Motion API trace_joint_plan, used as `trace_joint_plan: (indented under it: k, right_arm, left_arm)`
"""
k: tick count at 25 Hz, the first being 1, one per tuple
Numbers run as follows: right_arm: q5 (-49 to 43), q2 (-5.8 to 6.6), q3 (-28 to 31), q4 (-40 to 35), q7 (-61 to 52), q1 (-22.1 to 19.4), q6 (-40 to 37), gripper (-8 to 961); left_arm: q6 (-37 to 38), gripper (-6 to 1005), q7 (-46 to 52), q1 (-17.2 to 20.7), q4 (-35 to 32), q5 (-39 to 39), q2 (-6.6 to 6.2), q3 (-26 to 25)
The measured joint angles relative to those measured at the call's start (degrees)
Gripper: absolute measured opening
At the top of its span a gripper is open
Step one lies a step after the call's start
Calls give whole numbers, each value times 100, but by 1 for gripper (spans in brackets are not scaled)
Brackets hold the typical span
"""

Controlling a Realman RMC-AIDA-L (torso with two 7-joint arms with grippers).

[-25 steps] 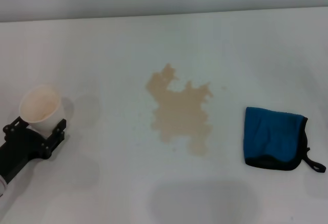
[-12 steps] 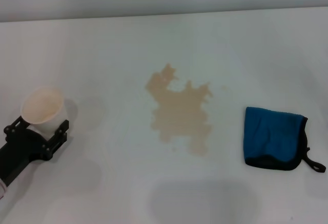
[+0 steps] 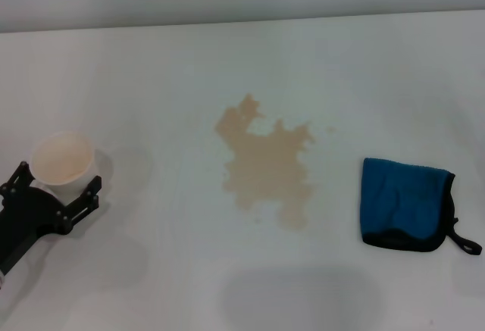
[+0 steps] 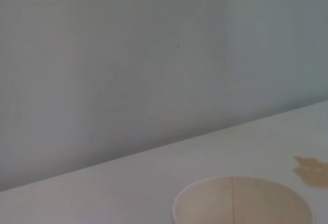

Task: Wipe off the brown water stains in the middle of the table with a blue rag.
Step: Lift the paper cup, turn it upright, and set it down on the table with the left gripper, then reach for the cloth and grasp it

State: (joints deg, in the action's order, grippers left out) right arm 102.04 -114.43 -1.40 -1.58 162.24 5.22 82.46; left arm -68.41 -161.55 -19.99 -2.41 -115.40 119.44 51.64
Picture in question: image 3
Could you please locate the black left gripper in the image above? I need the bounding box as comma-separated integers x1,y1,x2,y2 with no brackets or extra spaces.
0,161,103,268

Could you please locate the white paper cup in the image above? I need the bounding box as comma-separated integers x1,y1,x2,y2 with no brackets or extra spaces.
30,130,104,201

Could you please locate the blue rag with black trim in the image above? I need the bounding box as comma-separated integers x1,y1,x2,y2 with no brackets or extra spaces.
358,156,484,257

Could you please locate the brown water stain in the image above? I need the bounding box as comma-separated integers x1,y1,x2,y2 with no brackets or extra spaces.
214,92,336,231

